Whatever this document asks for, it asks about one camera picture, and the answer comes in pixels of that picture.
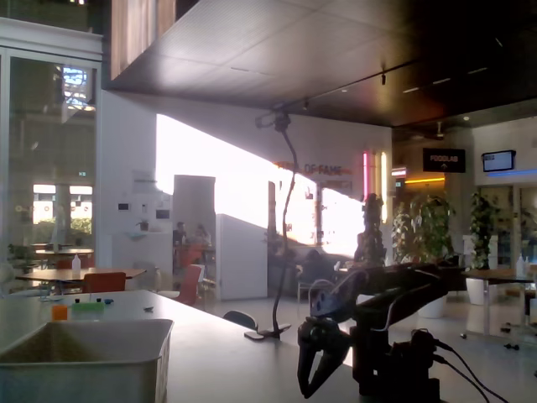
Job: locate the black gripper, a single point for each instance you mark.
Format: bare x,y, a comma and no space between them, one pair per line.
322,339

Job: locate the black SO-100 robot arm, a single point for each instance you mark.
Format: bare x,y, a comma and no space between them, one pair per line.
398,306

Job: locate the white plastic bin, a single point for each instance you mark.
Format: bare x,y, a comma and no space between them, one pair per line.
84,378

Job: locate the black gooseneck clamp holder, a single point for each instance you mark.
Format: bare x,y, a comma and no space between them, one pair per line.
268,333

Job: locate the teal perforated chair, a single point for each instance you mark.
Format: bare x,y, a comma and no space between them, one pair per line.
241,319

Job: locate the seated person dark silhouette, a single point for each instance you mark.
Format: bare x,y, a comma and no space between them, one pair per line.
316,266

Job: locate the white plant pot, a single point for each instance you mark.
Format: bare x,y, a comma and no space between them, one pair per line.
476,291
434,308

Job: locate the white cabinet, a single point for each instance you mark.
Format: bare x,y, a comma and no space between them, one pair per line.
241,260

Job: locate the red chair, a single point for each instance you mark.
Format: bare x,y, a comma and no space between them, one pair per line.
191,281

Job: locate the slim leafy plant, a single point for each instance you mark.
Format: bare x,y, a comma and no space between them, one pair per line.
402,235

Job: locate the dark sofa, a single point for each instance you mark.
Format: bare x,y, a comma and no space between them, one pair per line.
455,273

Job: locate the large leafy plant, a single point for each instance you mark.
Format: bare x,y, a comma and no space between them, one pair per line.
432,235

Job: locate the seated person light top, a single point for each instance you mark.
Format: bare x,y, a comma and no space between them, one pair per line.
203,236

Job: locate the seated person dark top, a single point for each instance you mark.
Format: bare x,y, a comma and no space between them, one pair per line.
179,233

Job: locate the white light tube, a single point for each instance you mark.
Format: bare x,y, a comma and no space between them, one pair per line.
384,184

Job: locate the pink neon tube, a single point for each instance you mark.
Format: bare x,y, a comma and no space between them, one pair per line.
365,176

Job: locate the dark table metal legs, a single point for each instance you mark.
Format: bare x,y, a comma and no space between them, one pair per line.
495,275

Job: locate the bushy leafy plant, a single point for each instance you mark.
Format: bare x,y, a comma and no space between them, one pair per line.
484,226

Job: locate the small potted plant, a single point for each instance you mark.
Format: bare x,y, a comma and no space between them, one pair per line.
143,225

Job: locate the clear plastic bottle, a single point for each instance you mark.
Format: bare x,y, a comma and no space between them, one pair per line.
76,263
520,266

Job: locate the orange chair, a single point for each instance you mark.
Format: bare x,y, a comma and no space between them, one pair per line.
105,282

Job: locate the flat green object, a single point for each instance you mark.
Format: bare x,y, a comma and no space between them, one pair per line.
88,306

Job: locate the black foodlab sign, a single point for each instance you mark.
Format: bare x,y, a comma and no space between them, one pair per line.
444,159

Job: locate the small orange object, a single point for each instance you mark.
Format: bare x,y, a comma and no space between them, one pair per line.
59,313

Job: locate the round wooden table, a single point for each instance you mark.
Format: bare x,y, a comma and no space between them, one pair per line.
63,252

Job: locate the wooden cafe table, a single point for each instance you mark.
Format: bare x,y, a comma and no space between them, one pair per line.
50,275

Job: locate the wall monitor screen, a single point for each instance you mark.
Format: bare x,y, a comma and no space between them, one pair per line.
498,161

